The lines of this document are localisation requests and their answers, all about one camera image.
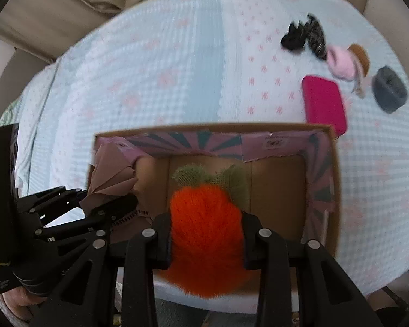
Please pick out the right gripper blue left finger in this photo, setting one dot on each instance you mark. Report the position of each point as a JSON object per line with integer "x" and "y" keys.
{"x": 147, "y": 251}

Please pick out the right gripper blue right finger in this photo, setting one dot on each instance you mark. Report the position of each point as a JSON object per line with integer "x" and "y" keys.
{"x": 266, "y": 251}

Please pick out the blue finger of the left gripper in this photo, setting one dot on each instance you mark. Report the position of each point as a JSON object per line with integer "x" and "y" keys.
{"x": 82, "y": 230}
{"x": 54, "y": 197}

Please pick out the magenta soft pouch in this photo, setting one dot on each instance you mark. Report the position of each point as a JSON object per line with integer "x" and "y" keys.
{"x": 323, "y": 103}

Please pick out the pink fluffy sock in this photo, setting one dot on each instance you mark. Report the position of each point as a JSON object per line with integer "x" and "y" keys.
{"x": 341, "y": 62}

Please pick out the grey sock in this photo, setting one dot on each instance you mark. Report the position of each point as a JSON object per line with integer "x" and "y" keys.
{"x": 389, "y": 90}

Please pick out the brown white fuzzy slipper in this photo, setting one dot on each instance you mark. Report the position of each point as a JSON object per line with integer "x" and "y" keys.
{"x": 361, "y": 63}

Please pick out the black white patterned cloth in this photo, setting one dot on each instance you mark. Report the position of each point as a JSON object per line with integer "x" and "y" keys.
{"x": 315, "y": 37}

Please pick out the person's left hand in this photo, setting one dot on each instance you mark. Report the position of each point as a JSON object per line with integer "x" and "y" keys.
{"x": 18, "y": 301}

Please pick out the cardboard box with pink lining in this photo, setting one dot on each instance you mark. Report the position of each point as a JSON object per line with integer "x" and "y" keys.
{"x": 292, "y": 173}

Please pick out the blue checkered bed sheet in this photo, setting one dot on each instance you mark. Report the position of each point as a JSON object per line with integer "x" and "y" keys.
{"x": 65, "y": 105}

